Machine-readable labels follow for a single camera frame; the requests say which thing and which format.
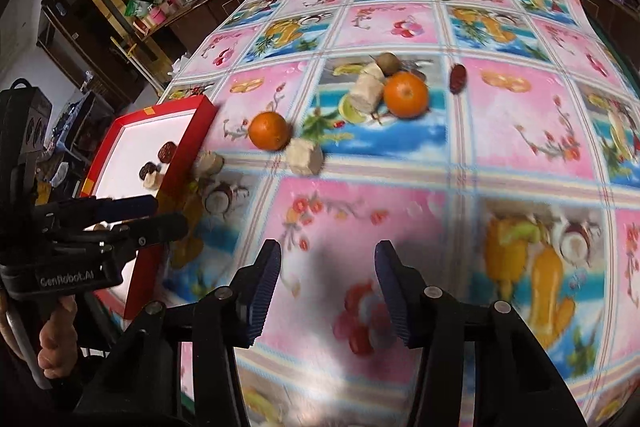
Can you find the long beige yam piece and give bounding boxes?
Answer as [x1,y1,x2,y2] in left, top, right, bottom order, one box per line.
[348,62,385,114]

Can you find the red date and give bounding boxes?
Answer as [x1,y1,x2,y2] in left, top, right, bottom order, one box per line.
[449,64,468,95]
[157,141,177,165]

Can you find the beige yam chunk front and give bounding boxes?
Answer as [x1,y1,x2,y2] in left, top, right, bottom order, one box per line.
[143,171,164,191]

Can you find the beige yam chunk by tray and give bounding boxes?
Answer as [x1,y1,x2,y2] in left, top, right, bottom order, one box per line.
[193,152,224,180]

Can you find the red and white tray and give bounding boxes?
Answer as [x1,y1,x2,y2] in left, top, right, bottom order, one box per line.
[80,95,217,320]

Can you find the orange near tray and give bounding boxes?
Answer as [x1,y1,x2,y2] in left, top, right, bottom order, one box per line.
[248,112,291,152]

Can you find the colourful fruit-print tablecloth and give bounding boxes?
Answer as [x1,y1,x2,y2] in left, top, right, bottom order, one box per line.
[164,0,639,426]

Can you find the brown kiwi on table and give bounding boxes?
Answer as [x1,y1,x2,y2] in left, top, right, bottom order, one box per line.
[375,52,402,77]

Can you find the person's left hand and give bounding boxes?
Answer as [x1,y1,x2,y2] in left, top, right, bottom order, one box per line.
[0,293,79,381]

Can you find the orange at table centre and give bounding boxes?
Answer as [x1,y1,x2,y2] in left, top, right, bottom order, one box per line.
[383,72,430,119]

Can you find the beige yam chunk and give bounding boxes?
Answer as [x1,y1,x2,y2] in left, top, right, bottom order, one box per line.
[143,171,164,191]
[285,138,323,176]
[193,152,224,180]

